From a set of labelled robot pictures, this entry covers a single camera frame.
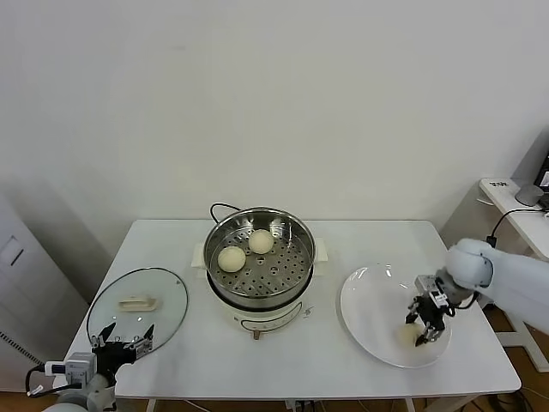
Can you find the black hub end cable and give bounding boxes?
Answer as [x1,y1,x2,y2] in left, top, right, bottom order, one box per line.
[488,208,549,241]

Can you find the white steamed baozi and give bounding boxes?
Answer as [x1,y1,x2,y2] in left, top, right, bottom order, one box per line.
[248,229,275,255]
[217,245,247,274]
[395,324,425,349]

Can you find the glass lid with cream handle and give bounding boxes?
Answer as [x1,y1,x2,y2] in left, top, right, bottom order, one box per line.
[86,267,190,360]

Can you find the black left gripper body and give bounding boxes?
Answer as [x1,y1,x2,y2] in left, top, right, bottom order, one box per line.
[93,341,132,379]

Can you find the white grey cabinet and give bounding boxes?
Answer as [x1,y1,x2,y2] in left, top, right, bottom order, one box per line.
[0,188,89,390]

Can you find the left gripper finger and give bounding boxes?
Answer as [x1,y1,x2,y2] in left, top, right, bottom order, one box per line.
[126,324,155,360]
[88,322,117,349]

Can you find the black camera cable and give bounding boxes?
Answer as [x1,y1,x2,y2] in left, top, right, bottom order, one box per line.
[25,364,59,398]
[445,291,480,318]

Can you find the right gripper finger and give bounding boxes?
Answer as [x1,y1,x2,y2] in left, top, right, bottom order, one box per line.
[405,300,424,325]
[413,324,445,348]

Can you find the white round plate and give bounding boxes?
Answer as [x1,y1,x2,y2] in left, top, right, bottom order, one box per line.
[340,263,454,369]

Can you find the stainless steel steamer basket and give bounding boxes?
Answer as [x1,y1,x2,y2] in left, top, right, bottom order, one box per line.
[202,207,317,311]

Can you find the black left camera cable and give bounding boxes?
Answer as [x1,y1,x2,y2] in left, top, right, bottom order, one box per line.
[25,364,59,398]

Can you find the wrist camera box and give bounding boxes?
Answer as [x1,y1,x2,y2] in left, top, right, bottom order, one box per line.
[45,351,96,387]
[413,274,449,308]

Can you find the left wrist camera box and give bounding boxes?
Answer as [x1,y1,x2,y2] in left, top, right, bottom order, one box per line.
[45,351,96,387]

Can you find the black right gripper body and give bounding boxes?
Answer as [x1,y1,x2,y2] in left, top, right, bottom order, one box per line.
[411,294,449,334]

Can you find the grey computer monitor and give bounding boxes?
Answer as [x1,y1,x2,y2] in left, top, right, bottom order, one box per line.
[512,128,549,211]

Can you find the black right camera cable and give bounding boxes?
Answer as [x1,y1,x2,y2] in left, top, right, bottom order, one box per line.
[445,291,480,318]

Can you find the black cooker power cord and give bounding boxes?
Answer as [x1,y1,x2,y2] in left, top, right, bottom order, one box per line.
[208,202,241,224]

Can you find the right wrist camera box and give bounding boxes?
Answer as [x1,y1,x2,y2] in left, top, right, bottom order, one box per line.
[413,274,449,308]

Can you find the cream electric cooker base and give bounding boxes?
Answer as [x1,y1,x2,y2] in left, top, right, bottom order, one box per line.
[190,239,331,342]

